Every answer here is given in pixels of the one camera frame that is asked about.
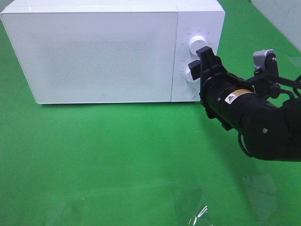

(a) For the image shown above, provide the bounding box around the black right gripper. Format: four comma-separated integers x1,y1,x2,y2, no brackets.
188,46,254,131

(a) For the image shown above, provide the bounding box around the white microwave knob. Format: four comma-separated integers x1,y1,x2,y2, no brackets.
185,68,195,83
188,34,208,55

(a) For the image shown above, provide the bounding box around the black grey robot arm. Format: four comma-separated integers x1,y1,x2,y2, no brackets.
189,46,301,161

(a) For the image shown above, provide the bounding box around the clear tape patch far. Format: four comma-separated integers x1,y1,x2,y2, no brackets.
288,57,301,67

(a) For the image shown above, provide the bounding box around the clear tape patch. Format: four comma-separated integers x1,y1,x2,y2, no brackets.
243,174,277,220
288,57,301,67
173,187,214,226

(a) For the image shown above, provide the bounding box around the white microwave oven body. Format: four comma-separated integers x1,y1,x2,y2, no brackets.
0,0,225,102

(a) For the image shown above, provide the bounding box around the clear tape patch right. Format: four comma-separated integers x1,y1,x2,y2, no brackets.
243,174,277,220

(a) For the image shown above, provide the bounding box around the clear tape patch near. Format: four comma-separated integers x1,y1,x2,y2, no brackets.
173,187,214,226

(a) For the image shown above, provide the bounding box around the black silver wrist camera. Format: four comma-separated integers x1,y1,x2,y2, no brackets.
253,49,279,77

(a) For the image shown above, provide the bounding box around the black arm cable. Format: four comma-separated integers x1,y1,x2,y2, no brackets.
237,73,301,156

